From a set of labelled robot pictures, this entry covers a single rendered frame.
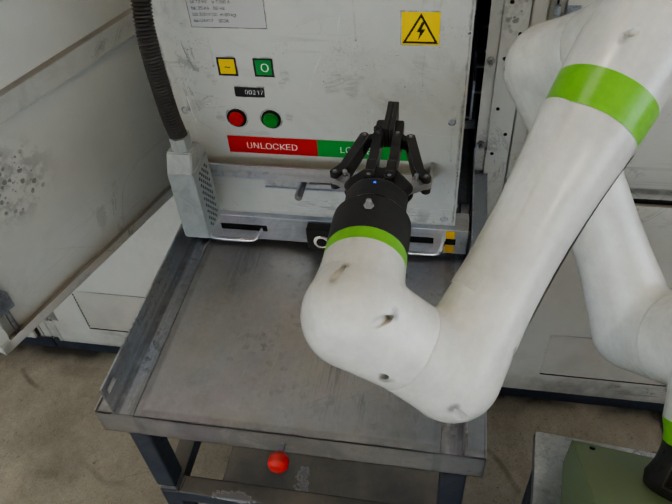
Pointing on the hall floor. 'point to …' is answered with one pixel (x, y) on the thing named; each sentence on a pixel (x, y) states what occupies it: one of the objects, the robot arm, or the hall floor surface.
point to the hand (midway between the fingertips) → (391, 123)
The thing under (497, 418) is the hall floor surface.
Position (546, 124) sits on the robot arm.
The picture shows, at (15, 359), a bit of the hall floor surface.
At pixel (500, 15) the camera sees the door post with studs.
